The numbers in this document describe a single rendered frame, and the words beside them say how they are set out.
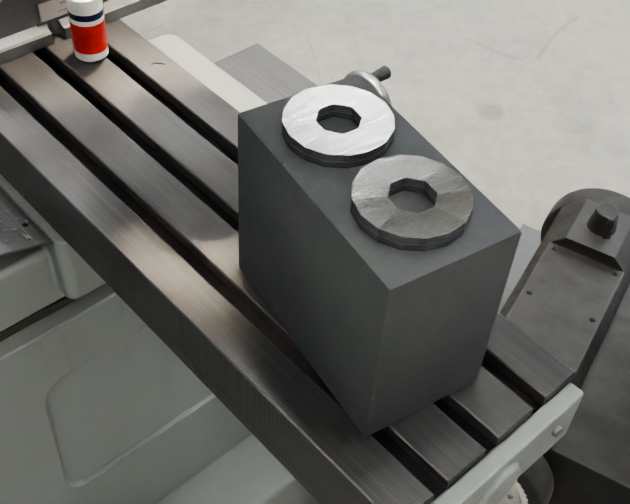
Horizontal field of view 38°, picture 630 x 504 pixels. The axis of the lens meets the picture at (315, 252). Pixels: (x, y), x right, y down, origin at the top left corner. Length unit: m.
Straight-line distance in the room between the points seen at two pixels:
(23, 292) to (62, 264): 0.06
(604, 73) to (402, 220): 2.38
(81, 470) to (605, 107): 1.96
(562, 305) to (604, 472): 0.27
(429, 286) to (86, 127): 0.52
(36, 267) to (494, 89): 1.97
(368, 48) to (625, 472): 1.89
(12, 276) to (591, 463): 0.77
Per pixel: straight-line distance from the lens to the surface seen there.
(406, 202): 0.69
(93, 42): 1.14
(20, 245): 1.03
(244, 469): 1.65
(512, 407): 0.82
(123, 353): 1.28
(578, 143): 2.70
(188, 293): 0.87
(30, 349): 1.15
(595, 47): 3.12
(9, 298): 1.09
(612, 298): 1.47
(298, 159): 0.72
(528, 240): 1.79
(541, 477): 1.28
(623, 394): 1.38
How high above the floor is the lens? 1.62
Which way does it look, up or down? 46 degrees down
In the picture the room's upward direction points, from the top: 4 degrees clockwise
